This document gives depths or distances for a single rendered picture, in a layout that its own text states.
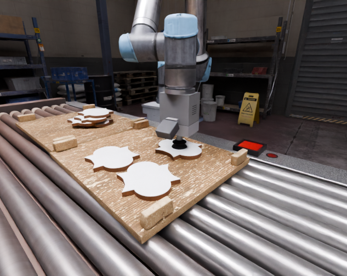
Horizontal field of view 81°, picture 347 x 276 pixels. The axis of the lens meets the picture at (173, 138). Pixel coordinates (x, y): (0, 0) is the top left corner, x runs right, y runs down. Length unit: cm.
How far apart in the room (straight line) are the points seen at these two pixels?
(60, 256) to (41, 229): 7
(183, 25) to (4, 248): 49
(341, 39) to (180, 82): 466
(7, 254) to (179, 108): 39
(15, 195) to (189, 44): 47
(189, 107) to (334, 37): 465
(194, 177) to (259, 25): 499
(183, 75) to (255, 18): 492
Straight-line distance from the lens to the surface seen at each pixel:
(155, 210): 32
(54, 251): 37
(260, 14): 535
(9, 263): 38
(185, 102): 48
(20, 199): 50
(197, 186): 42
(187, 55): 48
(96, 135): 72
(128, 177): 43
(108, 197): 40
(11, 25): 488
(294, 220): 43
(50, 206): 47
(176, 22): 49
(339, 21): 506
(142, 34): 62
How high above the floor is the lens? 117
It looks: 21 degrees down
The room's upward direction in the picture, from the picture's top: straight up
